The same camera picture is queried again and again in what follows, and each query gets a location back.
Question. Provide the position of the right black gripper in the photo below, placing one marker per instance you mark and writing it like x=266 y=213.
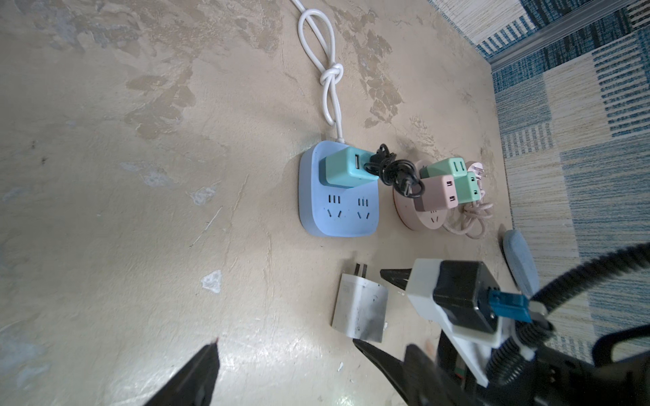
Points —
x=419 y=381

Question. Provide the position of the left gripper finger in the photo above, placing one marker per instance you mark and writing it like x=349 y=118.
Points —
x=194 y=383

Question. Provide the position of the white square plug adapter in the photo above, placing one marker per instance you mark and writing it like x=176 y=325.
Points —
x=361 y=306

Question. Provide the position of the pink plug adapter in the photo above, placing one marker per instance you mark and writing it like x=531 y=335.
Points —
x=439 y=194

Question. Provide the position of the teal plug adapter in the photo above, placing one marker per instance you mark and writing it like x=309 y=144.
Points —
x=346 y=168

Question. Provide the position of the light green plug adapter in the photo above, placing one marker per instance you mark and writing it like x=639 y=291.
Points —
x=454 y=166

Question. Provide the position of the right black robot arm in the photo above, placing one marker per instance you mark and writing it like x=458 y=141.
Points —
x=499 y=348

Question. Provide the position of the pink round power strip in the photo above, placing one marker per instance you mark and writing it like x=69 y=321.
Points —
x=417 y=220

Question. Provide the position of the blue square power strip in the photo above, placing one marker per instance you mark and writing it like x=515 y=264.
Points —
x=332 y=211

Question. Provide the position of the blue grey oval pad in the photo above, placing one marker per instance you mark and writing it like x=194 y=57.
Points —
x=521 y=263

